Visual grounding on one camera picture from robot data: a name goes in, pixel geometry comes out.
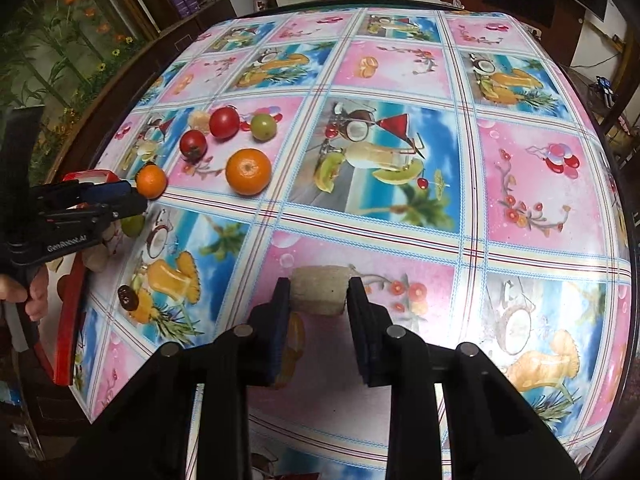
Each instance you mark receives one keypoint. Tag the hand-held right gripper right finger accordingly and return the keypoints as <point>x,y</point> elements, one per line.
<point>361,332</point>

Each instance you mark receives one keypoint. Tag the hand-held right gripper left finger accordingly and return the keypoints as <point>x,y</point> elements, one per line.
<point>281,332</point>

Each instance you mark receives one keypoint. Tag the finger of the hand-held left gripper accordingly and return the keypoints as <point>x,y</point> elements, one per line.
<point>107,191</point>
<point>122,206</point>

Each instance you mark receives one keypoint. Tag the small orange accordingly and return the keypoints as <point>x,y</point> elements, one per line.
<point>151,182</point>

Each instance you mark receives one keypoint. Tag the red and white tray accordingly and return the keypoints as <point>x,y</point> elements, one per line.
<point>70,320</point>

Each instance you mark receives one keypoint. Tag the dark brown date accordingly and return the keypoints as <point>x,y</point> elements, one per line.
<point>128,298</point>

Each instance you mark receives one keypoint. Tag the red tomato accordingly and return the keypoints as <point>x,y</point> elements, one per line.
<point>193,144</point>
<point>224,122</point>

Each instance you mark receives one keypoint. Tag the large orange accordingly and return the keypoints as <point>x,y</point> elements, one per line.
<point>248,171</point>

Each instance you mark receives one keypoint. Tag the person's left hand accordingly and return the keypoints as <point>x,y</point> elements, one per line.
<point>37,295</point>

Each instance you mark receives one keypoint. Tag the beige fibrous chunk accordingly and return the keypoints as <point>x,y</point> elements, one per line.
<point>96,258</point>

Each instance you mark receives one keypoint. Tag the fruit printed tablecloth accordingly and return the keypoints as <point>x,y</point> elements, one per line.
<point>400,270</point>

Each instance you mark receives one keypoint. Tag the pale yellow fruit piece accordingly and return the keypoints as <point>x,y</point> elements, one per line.
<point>200,120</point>

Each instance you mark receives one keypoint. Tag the green round fruit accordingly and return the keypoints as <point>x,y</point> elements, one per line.
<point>263,126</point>

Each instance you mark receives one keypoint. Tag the floral wall mural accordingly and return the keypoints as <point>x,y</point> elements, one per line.
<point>60,50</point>

